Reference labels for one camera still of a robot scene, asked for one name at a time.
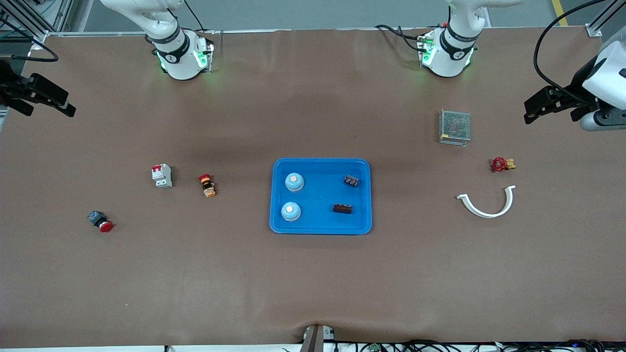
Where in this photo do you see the metal mesh power supply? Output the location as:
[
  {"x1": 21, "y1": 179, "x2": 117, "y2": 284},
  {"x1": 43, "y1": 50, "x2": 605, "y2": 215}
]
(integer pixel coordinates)
[{"x1": 439, "y1": 109, "x2": 471, "y2": 146}]

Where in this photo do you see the white curved plastic clip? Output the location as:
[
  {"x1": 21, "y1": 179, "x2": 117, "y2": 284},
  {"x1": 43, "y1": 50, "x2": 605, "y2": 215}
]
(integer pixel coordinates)
[{"x1": 456, "y1": 185, "x2": 516, "y2": 219}]

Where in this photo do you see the red mushroom push button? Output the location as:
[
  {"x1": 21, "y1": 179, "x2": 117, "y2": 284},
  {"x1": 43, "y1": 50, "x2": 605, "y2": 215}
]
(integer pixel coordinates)
[{"x1": 88, "y1": 210, "x2": 114, "y2": 233}]

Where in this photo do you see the white red circuit breaker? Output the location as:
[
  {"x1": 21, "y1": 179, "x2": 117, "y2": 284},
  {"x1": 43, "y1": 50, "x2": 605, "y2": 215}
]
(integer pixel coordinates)
[{"x1": 151, "y1": 164, "x2": 173, "y2": 189}]

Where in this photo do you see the blue plastic tray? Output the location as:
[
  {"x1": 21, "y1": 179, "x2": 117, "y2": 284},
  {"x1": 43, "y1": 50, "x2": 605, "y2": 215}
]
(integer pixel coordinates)
[{"x1": 269, "y1": 157, "x2": 373, "y2": 235}]

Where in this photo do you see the grey table edge clamp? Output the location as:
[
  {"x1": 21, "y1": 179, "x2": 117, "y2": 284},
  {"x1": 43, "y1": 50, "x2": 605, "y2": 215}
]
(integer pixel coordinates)
[{"x1": 301, "y1": 324, "x2": 335, "y2": 352}]

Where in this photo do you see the aluminium frame profile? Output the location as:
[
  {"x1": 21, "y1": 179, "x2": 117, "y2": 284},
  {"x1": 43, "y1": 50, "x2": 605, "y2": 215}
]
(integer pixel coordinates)
[
  {"x1": 587, "y1": 0, "x2": 626, "y2": 37},
  {"x1": 0, "y1": 0, "x2": 74, "y2": 44}
]

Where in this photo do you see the black right arm base cable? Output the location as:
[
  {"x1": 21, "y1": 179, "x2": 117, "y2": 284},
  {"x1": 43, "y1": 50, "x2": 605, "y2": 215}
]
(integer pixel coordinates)
[{"x1": 183, "y1": 0, "x2": 216, "y2": 35}]

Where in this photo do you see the black arm base cable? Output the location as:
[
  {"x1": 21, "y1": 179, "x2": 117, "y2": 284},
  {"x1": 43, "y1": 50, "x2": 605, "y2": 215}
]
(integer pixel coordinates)
[
  {"x1": 183, "y1": 0, "x2": 216, "y2": 35},
  {"x1": 376, "y1": 24, "x2": 426, "y2": 52}
]

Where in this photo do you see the black left arm base cable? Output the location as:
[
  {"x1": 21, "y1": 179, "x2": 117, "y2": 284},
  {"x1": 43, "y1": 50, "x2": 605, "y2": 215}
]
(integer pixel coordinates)
[{"x1": 376, "y1": 24, "x2": 426, "y2": 52}]

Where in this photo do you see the metal table edge rail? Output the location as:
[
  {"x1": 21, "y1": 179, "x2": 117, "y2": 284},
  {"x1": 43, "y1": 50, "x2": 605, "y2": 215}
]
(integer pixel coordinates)
[{"x1": 46, "y1": 28, "x2": 450, "y2": 37}]

